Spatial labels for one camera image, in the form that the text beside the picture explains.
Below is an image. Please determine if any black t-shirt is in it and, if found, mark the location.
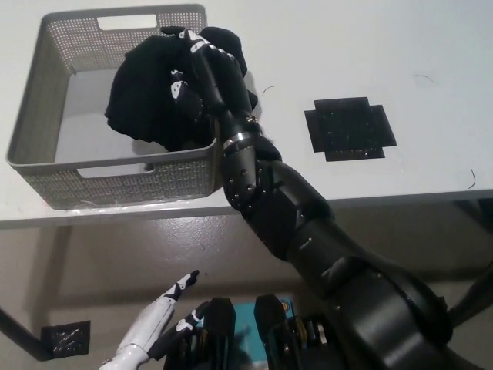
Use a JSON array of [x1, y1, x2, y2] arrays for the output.
[[104, 25, 260, 152]]

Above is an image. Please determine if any grey perforated plastic basket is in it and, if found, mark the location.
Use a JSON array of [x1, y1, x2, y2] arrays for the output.
[[5, 3, 224, 211]]

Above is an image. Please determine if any black floor tape patch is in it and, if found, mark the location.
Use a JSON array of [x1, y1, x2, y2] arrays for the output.
[[40, 319, 92, 362]]

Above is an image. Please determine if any black left robot torso block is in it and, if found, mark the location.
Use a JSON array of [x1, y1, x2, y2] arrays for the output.
[[163, 297, 236, 370]]

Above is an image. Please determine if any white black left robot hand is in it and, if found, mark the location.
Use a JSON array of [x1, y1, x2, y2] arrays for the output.
[[99, 269, 211, 366]]

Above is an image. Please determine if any teal robot torso plate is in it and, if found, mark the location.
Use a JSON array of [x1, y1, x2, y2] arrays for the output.
[[194, 300, 297, 365]]

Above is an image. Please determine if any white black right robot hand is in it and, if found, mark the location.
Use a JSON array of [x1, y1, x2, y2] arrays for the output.
[[159, 26, 263, 143]]

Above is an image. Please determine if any black tape patch on table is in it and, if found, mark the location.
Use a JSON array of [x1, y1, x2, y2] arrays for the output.
[[304, 96, 397, 163]]

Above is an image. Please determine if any black right robot torso block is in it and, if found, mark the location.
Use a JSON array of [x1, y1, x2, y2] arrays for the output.
[[255, 294, 328, 370]]

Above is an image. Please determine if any black robot torso block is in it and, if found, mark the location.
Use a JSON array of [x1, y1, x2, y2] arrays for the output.
[[255, 294, 328, 370], [163, 297, 236, 370]]

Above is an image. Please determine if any black left table leg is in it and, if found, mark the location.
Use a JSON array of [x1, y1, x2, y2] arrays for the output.
[[0, 307, 52, 362]]

